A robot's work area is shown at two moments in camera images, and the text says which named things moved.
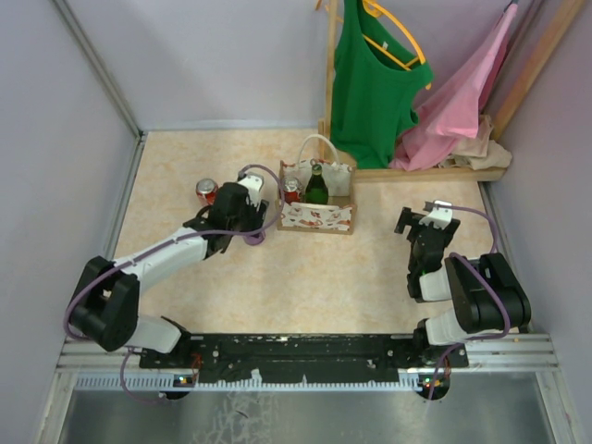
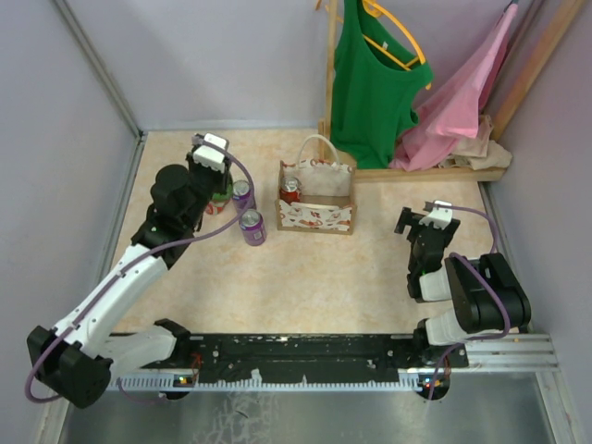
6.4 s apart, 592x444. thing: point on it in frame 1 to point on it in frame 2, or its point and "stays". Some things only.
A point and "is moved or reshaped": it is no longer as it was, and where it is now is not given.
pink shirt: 453,106 stays
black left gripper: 255,213 to 209,175
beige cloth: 480,152 stays
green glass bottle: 316,191 is moved or reshaped
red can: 291,191 stays
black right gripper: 425,230 stays
